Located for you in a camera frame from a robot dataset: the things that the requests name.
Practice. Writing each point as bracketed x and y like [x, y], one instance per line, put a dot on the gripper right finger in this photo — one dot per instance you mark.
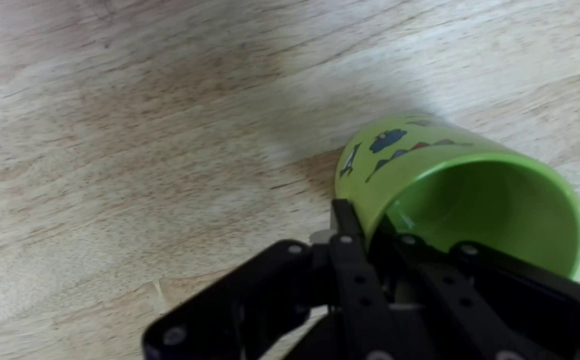
[470, 300]

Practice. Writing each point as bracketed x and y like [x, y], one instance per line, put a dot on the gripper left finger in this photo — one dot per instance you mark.
[350, 280]

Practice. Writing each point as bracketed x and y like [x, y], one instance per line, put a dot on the green mug with prints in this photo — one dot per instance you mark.
[495, 210]

